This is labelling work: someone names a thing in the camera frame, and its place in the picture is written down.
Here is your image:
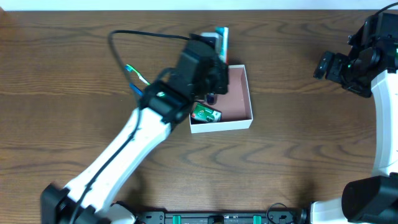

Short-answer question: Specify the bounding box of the blue foam soap pump bottle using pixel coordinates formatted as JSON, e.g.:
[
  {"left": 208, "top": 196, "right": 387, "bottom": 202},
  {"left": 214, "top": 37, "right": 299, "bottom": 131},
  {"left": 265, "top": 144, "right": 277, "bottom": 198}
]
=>
[{"left": 205, "top": 93, "right": 217, "bottom": 105}]

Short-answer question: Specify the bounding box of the white box with pink interior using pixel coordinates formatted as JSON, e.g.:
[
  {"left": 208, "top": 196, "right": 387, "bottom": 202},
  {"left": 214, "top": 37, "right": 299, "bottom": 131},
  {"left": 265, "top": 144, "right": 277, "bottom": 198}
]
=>
[{"left": 190, "top": 65, "right": 253, "bottom": 134}]

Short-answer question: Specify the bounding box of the green Dettol soap box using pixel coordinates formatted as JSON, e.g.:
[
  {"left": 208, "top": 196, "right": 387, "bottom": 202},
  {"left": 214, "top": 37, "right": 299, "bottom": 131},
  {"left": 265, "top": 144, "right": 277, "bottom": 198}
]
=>
[{"left": 190, "top": 103, "right": 222, "bottom": 123}]

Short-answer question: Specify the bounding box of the green toothpaste tube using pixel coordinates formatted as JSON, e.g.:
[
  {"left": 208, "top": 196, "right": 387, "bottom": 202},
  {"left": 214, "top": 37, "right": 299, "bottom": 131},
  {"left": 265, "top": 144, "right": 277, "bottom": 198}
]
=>
[{"left": 215, "top": 27, "right": 229, "bottom": 64}]

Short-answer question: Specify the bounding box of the blue disposable razor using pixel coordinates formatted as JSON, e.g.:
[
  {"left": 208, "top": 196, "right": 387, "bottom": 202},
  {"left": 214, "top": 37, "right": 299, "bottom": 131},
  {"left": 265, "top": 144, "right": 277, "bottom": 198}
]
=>
[{"left": 129, "top": 83, "right": 143, "bottom": 97}]

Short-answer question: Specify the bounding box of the green white toothbrush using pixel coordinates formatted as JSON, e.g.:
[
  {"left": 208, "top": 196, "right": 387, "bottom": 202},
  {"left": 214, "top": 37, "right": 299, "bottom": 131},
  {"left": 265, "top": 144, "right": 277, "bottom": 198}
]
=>
[{"left": 124, "top": 64, "right": 150, "bottom": 85}]

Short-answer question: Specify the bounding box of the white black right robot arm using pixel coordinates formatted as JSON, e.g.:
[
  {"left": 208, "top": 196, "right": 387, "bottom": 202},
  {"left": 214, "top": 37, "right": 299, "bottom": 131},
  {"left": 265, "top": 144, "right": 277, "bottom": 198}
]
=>
[{"left": 307, "top": 9, "right": 397, "bottom": 223}]

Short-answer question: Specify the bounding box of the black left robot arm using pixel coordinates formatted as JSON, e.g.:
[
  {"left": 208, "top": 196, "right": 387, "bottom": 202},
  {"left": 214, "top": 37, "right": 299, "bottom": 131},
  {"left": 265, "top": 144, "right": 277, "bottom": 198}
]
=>
[{"left": 40, "top": 40, "right": 228, "bottom": 223}]

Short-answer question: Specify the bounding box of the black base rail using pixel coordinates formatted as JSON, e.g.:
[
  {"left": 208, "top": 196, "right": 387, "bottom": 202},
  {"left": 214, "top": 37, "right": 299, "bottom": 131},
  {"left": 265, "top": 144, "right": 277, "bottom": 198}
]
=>
[{"left": 136, "top": 208, "right": 309, "bottom": 224}]

